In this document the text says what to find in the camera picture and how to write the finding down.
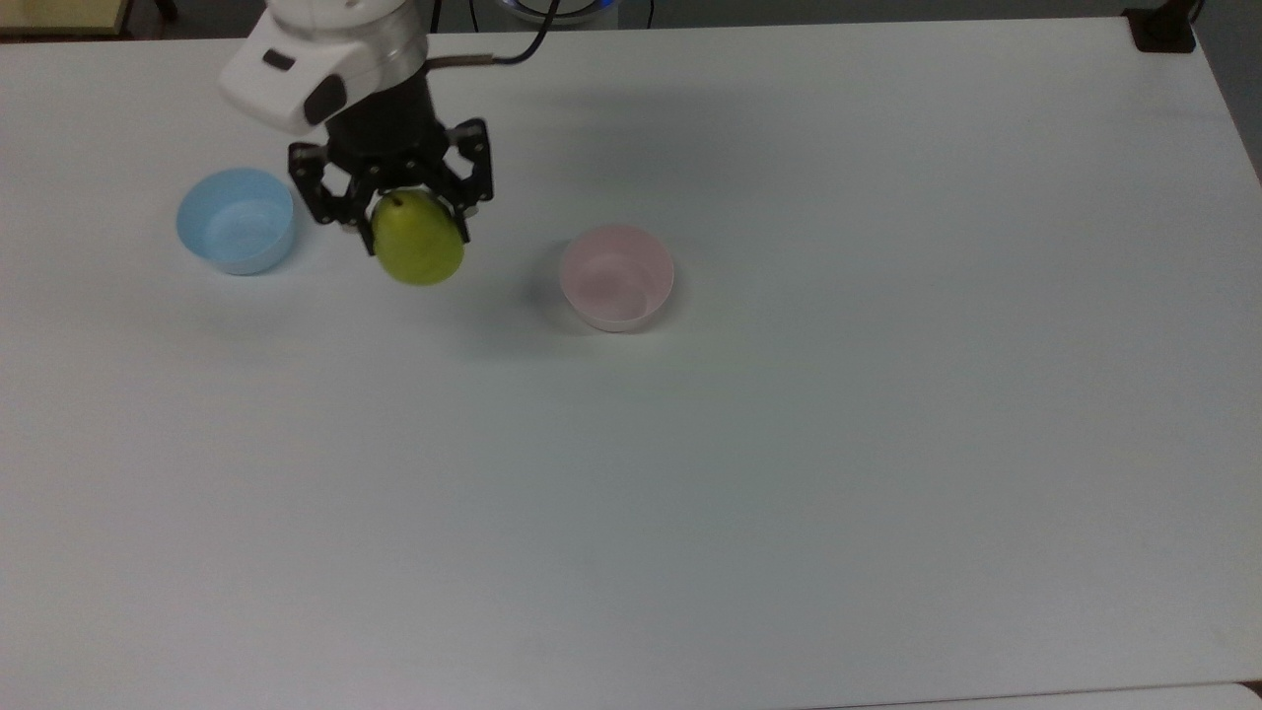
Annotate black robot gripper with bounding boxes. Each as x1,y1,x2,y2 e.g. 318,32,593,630
287,77,495,256

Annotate green pear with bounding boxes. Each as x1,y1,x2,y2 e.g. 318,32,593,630
371,189,466,288

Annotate blue plastic bowl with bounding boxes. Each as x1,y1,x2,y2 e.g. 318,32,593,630
175,166,297,277

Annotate pink plastic bowl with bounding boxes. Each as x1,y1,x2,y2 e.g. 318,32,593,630
557,223,677,334

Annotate yellow wooden board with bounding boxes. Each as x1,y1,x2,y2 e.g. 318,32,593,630
0,0,136,40

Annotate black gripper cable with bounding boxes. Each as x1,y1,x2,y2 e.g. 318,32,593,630
425,0,565,72

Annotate robot base blue light ring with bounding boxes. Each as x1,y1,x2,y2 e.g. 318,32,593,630
496,0,619,23

